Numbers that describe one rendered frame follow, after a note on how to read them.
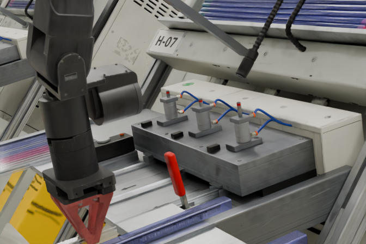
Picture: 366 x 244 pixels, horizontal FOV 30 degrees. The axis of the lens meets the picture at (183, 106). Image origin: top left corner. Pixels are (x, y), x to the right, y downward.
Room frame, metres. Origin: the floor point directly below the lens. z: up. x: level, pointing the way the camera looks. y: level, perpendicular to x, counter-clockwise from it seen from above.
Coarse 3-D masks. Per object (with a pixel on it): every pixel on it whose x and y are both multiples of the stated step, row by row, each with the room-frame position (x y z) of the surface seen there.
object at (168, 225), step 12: (204, 204) 0.71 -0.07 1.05; (216, 204) 0.71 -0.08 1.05; (228, 204) 0.71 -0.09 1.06; (180, 216) 0.69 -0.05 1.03; (192, 216) 0.69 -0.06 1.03; (204, 216) 0.70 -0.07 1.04; (144, 228) 0.68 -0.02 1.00; (156, 228) 0.68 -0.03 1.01; (168, 228) 0.68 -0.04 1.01; (180, 228) 0.69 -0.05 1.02; (108, 240) 0.67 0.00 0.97; (120, 240) 0.66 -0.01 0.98; (132, 240) 0.67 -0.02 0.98; (144, 240) 0.67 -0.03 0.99
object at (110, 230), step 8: (200, 192) 0.99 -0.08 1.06; (208, 192) 0.98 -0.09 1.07; (216, 192) 0.99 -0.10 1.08; (176, 200) 0.98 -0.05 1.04; (192, 200) 0.97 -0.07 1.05; (200, 200) 0.98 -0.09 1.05; (136, 216) 0.95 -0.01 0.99; (112, 224) 0.94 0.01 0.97; (104, 232) 0.92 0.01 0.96; (112, 232) 0.93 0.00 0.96; (72, 240) 0.91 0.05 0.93; (80, 240) 0.91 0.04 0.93
